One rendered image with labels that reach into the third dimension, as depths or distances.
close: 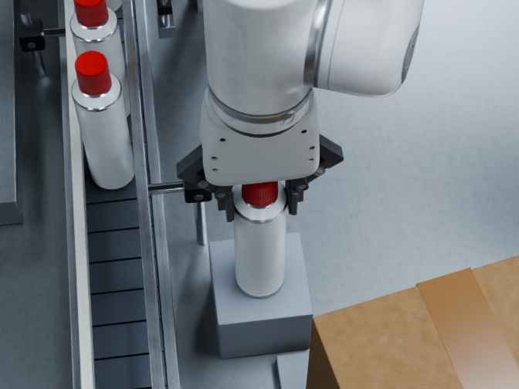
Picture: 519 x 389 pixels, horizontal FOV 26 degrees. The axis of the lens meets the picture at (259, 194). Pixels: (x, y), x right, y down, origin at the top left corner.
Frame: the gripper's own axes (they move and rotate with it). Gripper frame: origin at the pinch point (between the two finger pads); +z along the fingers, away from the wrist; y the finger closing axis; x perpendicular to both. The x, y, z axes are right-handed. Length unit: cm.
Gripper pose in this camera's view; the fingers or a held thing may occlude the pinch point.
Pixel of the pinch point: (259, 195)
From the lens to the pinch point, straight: 104.2
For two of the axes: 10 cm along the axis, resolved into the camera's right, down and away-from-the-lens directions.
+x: 1.2, 8.5, -5.2
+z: 0.0, 5.2, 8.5
